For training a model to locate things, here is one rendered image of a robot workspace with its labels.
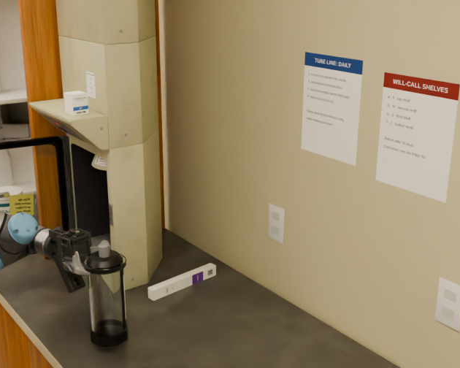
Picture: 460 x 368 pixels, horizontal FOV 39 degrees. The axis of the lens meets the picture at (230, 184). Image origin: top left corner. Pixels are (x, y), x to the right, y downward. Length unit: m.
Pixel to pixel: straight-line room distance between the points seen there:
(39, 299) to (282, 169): 0.85
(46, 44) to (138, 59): 0.39
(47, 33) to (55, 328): 0.92
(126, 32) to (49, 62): 0.40
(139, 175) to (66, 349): 0.55
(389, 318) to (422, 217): 0.31
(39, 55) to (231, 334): 1.06
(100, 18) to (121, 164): 0.43
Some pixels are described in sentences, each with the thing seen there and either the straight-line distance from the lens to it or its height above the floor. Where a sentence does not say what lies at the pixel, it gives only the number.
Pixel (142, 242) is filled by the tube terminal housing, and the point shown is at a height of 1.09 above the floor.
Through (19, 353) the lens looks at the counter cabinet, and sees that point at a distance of 2.26.
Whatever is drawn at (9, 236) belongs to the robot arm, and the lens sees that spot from 1.73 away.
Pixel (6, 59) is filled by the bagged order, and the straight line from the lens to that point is 3.22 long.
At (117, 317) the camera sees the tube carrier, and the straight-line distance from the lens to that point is 1.72.
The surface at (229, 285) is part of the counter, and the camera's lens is 2.10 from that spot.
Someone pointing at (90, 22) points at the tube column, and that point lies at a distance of 1.92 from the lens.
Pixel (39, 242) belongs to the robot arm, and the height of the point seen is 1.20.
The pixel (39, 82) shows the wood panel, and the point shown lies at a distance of 2.19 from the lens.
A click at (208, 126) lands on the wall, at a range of 2.22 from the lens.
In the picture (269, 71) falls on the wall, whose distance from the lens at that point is 1.93.
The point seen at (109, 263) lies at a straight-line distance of 1.65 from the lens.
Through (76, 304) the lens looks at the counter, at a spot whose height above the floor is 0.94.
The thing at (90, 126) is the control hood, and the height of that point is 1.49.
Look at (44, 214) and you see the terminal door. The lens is 2.24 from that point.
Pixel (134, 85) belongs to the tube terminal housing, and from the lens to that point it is 1.91.
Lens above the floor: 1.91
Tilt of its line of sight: 19 degrees down
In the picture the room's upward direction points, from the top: straight up
